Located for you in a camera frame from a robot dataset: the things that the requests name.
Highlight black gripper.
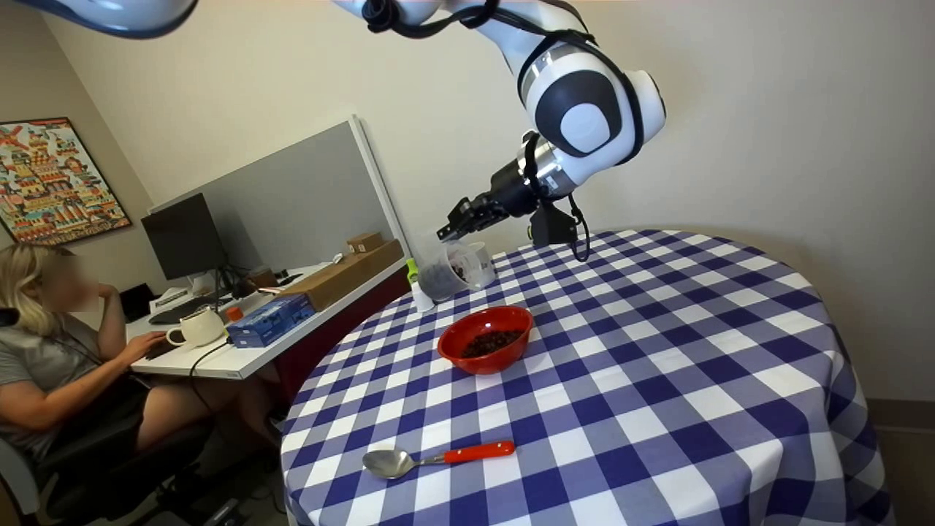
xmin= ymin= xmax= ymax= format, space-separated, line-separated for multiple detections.
xmin=433 ymin=152 xmax=560 ymax=244

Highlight dark coffee beans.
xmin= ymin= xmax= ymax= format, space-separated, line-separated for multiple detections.
xmin=417 ymin=259 xmax=468 ymax=301

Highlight red bowl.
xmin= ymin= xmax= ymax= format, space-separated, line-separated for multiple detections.
xmin=434 ymin=301 xmax=537 ymax=380

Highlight white bottle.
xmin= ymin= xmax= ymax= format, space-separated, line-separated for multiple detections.
xmin=409 ymin=277 xmax=437 ymax=316

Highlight long cardboard box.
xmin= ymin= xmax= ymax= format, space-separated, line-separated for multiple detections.
xmin=276 ymin=231 xmax=409 ymax=312

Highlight grey partition panel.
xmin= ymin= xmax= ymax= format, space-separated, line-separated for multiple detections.
xmin=142 ymin=113 xmax=411 ymax=285

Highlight blue box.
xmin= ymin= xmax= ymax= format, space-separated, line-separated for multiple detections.
xmin=224 ymin=291 xmax=319 ymax=351

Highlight blue white checkered tablecloth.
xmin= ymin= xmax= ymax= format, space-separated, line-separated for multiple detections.
xmin=276 ymin=225 xmax=894 ymax=526

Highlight white desk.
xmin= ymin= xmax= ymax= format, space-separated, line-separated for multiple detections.
xmin=114 ymin=256 xmax=409 ymax=383

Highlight black computer monitor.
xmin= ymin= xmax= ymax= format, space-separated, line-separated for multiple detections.
xmin=141 ymin=190 xmax=239 ymax=285

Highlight colourful framed picture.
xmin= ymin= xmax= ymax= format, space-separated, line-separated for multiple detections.
xmin=0 ymin=113 xmax=133 ymax=249

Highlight seated person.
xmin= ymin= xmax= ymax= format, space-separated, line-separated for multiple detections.
xmin=0 ymin=241 xmax=285 ymax=472

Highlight black office chair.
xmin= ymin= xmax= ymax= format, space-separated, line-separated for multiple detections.
xmin=0 ymin=383 xmax=252 ymax=526

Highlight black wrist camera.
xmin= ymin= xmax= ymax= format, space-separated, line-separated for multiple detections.
xmin=528 ymin=195 xmax=586 ymax=252

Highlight black camera cable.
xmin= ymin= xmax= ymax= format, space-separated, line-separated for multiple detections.
xmin=566 ymin=190 xmax=595 ymax=263

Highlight spoon with orange handle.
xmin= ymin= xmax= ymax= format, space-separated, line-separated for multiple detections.
xmin=360 ymin=439 xmax=520 ymax=484

